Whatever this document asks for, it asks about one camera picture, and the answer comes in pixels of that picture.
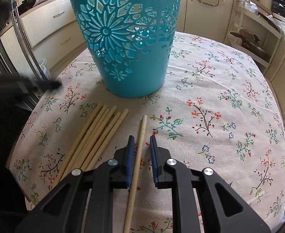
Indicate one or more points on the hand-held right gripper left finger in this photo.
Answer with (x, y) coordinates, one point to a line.
(130, 160)

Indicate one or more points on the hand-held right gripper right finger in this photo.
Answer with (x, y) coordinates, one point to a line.
(154, 160)

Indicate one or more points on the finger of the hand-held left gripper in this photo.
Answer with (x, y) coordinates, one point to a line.
(35, 85)

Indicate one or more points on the light wooden chopstick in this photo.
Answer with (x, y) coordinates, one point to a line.
(140, 145)

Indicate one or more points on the bunch of wooden chopsticks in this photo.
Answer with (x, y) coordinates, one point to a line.
(96, 138)

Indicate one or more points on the teal perforated plastic basket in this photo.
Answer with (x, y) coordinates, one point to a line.
(132, 77)

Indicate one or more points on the clear plastic bag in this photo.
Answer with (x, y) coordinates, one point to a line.
(45, 68)

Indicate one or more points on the stainless steel refrigerator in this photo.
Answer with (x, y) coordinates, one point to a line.
(1, 60)

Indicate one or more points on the person's dark clothing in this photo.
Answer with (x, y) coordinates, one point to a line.
(4, 126)

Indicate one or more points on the cream drawer cabinet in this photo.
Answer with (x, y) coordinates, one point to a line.
(50, 26)

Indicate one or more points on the black wok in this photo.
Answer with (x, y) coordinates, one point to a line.
(27, 3)

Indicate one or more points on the floral tablecloth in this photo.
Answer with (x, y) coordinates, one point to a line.
(217, 89)

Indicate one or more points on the cream cabinet with doors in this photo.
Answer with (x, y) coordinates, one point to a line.
(205, 19)

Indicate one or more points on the pan with lid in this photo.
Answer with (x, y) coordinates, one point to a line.
(256, 49)

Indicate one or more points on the white shelf rack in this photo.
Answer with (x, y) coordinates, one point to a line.
(275, 37)

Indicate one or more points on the crumpled plastic bag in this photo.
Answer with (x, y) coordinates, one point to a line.
(251, 6)

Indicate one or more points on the chrome chair frame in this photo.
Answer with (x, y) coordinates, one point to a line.
(23, 36)

